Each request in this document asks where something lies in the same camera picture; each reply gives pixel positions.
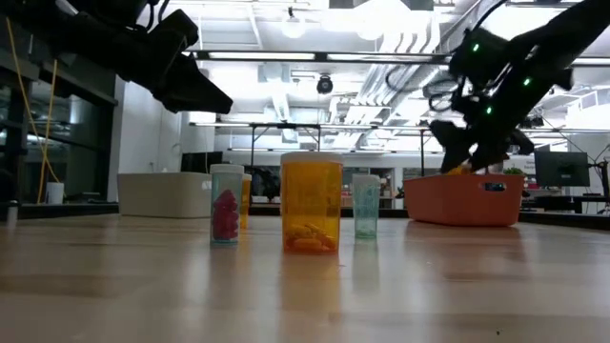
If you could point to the white plastic bin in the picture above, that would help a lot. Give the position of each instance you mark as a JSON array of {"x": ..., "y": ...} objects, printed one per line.
[{"x": 164, "y": 195}]

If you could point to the large amber bottle oval pills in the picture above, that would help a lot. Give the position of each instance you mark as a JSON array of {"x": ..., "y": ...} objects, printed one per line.
[{"x": 310, "y": 205}]

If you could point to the black aluminium table frame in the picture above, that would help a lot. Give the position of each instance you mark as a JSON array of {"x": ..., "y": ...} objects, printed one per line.
[{"x": 16, "y": 143}]

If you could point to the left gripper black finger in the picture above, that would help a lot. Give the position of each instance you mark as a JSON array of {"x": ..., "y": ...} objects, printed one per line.
[{"x": 195, "y": 95}]

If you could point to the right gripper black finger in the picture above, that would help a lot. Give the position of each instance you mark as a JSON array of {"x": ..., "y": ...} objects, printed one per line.
[
  {"x": 453, "y": 143},
  {"x": 488, "y": 153}
]

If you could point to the black metal stand frame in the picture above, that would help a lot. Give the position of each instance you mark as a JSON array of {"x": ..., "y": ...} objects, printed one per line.
[{"x": 286, "y": 126}]

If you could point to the small white container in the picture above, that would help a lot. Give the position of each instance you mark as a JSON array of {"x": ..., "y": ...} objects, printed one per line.
[{"x": 54, "y": 194}]

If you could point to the slim amber pill bottle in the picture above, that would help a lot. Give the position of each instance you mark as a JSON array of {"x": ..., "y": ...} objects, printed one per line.
[{"x": 246, "y": 200}]

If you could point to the white round ceiling lamp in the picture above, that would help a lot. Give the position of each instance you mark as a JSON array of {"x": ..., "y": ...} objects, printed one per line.
[{"x": 293, "y": 26}]

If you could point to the orange plastic bin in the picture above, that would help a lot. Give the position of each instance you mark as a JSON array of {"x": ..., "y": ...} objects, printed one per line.
[{"x": 457, "y": 205}]

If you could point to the black ceiling spotlight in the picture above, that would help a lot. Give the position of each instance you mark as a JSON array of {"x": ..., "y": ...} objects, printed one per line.
[{"x": 325, "y": 85}]

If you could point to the clear bottle with red pills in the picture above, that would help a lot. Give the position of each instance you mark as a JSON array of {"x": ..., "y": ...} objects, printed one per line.
[{"x": 226, "y": 219}]

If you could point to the teal translucent pill bottle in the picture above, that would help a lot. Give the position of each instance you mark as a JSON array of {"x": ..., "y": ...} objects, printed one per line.
[{"x": 365, "y": 209}]

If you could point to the black computer monitor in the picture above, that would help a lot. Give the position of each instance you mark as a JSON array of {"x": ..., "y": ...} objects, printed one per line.
[
  {"x": 561, "y": 169},
  {"x": 200, "y": 162}
]

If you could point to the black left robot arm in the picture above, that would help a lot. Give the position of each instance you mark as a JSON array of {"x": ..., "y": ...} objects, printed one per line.
[{"x": 71, "y": 33}]

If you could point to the person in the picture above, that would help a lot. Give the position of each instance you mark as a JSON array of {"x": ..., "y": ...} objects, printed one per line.
[{"x": 264, "y": 183}]

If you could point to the black bar with light strips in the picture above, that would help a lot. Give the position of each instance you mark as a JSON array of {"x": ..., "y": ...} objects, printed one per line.
[{"x": 262, "y": 55}]

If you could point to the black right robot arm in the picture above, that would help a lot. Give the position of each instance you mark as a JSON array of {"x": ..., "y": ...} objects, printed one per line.
[{"x": 548, "y": 52}]

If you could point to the small grey cylinder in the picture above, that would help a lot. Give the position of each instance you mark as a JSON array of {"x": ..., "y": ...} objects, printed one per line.
[{"x": 12, "y": 214}]

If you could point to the small green background plant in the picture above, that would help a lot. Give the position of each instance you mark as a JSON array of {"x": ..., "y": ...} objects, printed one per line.
[{"x": 514, "y": 171}]

